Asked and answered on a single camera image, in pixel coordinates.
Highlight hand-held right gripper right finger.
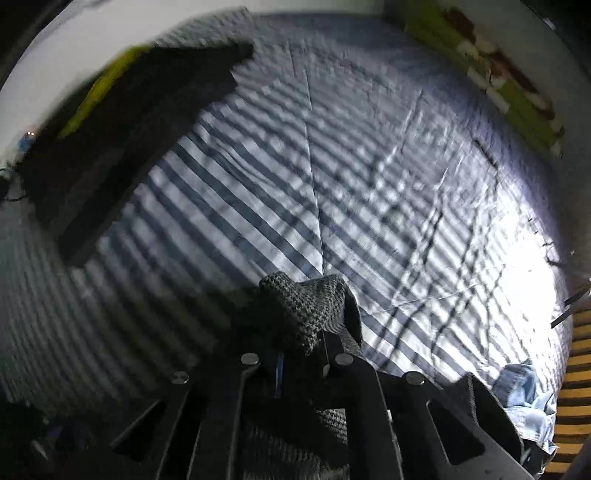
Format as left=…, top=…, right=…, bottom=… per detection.
left=322, top=333, right=536, bottom=480

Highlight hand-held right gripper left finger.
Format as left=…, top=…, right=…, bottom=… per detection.
left=111, top=353, right=285, bottom=480

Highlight black cloth with yellow stripes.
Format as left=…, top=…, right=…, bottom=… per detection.
left=21, top=39, right=256, bottom=269

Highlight grey houndstooth coat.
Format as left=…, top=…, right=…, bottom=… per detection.
left=231, top=271, right=525, bottom=480

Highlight white bed headboard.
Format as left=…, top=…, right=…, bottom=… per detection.
left=0, top=0, right=158, bottom=158

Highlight blue white striped blanket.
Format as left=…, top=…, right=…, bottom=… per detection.
left=0, top=11, right=578, bottom=416

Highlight yellow striped mat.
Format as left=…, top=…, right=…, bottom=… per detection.
left=553, top=308, right=591, bottom=476

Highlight light blue denim jeans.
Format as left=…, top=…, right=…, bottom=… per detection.
left=493, top=359, right=559, bottom=457

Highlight green printed blanket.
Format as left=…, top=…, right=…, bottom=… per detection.
left=405, top=0, right=567, bottom=158

